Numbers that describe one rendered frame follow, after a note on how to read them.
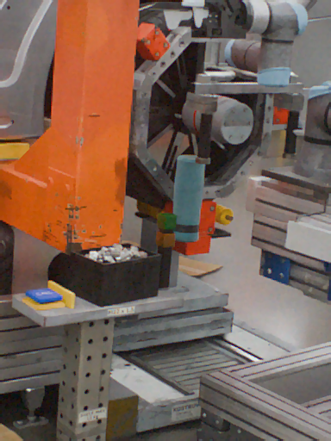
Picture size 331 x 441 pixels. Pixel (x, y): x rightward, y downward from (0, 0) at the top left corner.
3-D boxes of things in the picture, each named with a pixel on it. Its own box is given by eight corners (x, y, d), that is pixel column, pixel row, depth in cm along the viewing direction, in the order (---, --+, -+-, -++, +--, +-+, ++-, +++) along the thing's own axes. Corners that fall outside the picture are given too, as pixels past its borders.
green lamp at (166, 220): (168, 226, 302) (169, 211, 301) (177, 229, 299) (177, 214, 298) (156, 226, 300) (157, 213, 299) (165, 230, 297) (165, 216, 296)
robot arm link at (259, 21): (269, -1, 248) (250, 1, 255) (252, -2, 246) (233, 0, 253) (268, 33, 249) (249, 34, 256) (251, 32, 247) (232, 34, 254)
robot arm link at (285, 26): (308, 41, 254) (312, 3, 252) (267, 40, 249) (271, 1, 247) (289, 37, 261) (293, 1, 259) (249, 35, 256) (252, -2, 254)
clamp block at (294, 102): (284, 106, 350) (285, 89, 349) (303, 110, 343) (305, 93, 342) (271, 106, 347) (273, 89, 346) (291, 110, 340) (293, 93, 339)
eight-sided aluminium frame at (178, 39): (253, 190, 377) (270, 28, 364) (265, 195, 372) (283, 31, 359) (119, 201, 346) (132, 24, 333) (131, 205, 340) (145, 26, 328)
